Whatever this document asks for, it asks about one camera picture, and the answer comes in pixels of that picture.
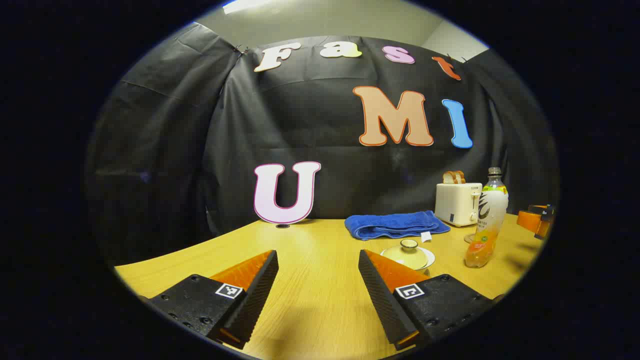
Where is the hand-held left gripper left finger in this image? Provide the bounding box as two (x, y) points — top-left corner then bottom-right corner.
(147, 249), (280, 351)

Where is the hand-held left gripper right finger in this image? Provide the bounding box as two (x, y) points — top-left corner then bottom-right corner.
(357, 249), (496, 352)

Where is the white orange plastic water bottle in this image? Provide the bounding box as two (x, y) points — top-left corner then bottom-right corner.
(464, 167), (510, 269)

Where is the cream teacup lid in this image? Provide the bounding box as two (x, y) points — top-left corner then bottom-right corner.
(382, 239), (429, 271)

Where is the cream ceramic teacup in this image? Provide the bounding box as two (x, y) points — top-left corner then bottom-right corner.
(380, 246), (436, 276)

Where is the blue folded towel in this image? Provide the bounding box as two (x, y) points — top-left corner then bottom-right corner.
(344, 210), (451, 242)

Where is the white toaster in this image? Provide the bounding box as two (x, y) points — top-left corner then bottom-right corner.
(434, 182), (484, 228)

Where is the black backdrop cloth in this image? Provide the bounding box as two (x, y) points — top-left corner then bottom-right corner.
(85, 22), (560, 266)

